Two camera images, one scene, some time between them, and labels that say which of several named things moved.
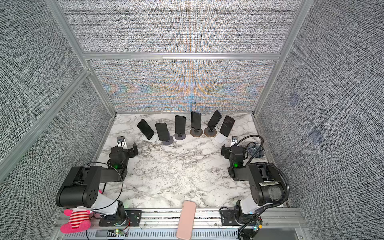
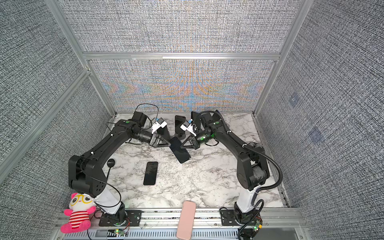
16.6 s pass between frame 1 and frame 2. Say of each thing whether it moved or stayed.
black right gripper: moved
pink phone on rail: stayed
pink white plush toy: stayed
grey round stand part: stayed
